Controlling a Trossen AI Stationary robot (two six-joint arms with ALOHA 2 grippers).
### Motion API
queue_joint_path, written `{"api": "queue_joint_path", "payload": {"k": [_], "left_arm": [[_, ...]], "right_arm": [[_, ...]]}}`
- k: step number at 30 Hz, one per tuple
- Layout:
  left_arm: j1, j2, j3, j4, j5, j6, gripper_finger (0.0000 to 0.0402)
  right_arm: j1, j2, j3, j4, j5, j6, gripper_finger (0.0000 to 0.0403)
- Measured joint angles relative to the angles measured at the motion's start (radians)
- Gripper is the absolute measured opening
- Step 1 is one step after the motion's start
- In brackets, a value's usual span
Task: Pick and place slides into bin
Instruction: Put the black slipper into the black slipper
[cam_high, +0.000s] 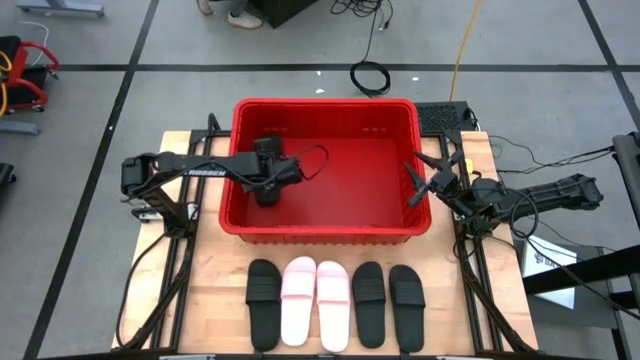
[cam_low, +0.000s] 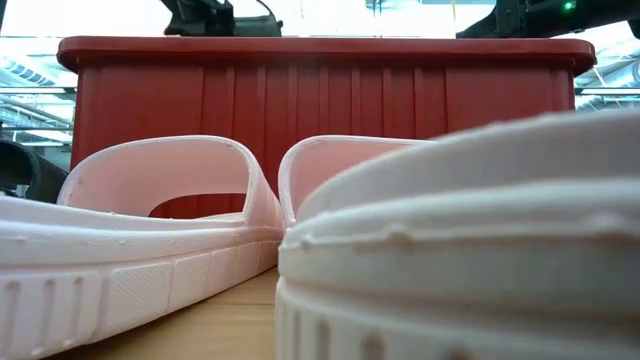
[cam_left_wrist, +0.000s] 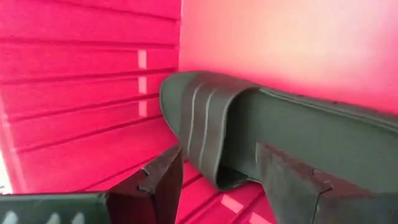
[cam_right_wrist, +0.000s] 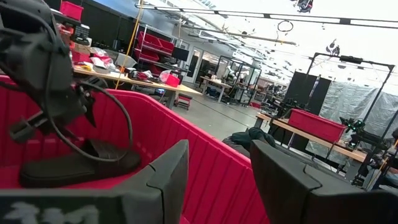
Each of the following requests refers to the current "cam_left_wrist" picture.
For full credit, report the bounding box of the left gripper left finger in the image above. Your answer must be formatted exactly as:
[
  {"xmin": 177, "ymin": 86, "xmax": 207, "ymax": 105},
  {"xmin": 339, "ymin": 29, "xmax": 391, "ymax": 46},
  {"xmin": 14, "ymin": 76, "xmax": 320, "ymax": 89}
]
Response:
[{"xmin": 105, "ymin": 144, "xmax": 184, "ymax": 224}]

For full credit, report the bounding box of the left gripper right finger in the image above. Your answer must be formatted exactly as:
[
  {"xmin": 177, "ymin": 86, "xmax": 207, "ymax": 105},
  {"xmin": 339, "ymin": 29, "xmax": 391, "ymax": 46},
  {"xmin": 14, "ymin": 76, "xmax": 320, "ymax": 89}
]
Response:
[{"xmin": 254, "ymin": 142, "xmax": 398, "ymax": 224}]

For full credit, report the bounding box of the black slide sandal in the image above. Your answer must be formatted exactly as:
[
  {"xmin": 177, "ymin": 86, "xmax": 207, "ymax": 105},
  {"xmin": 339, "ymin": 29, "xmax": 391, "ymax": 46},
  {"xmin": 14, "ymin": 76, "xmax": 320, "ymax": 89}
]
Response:
[{"xmin": 159, "ymin": 70, "xmax": 398, "ymax": 195}]

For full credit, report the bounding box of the red plastic bin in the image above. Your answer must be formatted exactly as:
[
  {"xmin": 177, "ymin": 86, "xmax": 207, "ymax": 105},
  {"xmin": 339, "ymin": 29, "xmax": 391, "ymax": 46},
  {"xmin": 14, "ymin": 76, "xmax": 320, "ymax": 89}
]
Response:
[{"xmin": 0, "ymin": 0, "xmax": 398, "ymax": 224}]

